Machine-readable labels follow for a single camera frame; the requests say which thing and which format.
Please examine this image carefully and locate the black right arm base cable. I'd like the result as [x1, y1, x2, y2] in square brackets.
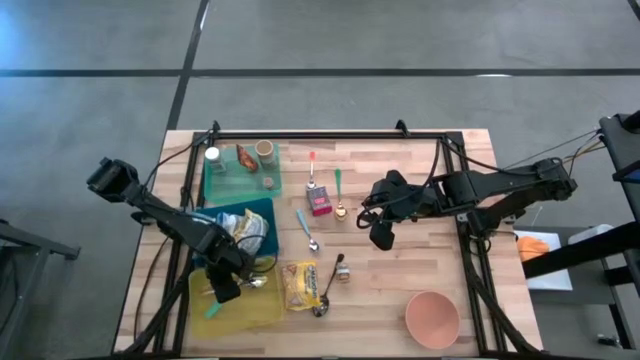
[422, 137, 506, 191]

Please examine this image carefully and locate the teal plastic tray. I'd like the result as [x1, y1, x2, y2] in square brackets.
[192, 197, 280, 259]

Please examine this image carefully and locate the red pink small box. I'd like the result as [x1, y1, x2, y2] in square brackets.
[305, 185, 334, 218]

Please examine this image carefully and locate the grey metal table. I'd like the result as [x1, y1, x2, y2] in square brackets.
[0, 218, 81, 351]

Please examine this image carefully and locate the dark long-handled metal spoon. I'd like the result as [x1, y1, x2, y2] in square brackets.
[312, 253, 347, 319]

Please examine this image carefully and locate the red-handled metal spoon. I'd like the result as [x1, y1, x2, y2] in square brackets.
[306, 149, 319, 191]

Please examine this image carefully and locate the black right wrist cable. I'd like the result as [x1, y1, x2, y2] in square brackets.
[355, 197, 396, 231]

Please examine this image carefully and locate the orange cloth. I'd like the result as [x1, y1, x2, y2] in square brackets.
[516, 235, 552, 263]

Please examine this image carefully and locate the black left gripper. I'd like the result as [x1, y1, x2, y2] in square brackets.
[199, 232, 251, 304]

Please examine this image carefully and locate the yellow Maruchan ramen packet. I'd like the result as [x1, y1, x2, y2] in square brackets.
[280, 259, 322, 312]

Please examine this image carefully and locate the black metal table frame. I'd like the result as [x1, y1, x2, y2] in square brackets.
[119, 119, 544, 357]

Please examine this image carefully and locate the green translucent plastic tray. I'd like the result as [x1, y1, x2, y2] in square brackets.
[202, 144, 284, 206]

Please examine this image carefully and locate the blue-handled metal spoon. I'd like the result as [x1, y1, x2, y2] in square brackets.
[295, 208, 321, 253]

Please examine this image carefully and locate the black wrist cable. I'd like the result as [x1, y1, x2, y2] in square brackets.
[355, 197, 396, 231]
[234, 233, 279, 275]

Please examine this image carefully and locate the black arm base cable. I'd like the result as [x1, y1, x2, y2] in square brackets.
[422, 137, 506, 191]
[144, 132, 211, 189]

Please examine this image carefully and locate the white-cap spice jar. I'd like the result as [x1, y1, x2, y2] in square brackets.
[203, 146, 224, 174]

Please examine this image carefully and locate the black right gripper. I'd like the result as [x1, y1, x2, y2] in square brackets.
[367, 169, 441, 252]

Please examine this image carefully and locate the yellow black cable bundle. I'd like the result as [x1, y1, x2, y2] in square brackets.
[559, 128, 604, 166]

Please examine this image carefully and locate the salmon pink bowl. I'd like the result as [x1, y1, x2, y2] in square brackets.
[403, 289, 461, 350]

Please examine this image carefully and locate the thin dark cable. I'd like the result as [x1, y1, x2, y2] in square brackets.
[132, 234, 169, 344]

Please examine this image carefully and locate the white plastic container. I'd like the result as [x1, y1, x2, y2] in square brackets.
[567, 223, 615, 246]

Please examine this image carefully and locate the white paper sheet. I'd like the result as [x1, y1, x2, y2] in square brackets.
[513, 229, 574, 292]

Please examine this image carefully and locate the green-handled gold spoon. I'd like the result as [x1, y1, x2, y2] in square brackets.
[333, 167, 350, 222]

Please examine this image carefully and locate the yellow translucent plastic tray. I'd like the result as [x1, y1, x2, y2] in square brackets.
[188, 257, 285, 339]

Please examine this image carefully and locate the black equipment stand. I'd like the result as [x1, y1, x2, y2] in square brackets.
[522, 109, 640, 351]

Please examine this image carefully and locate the yellow crinkled snack packet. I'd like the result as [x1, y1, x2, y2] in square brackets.
[234, 208, 270, 257]

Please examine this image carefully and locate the black left arm base cable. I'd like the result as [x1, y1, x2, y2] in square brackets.
[144, 132, 211, 189]

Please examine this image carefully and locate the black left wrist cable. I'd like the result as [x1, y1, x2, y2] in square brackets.
[234, 233, 279, 275]

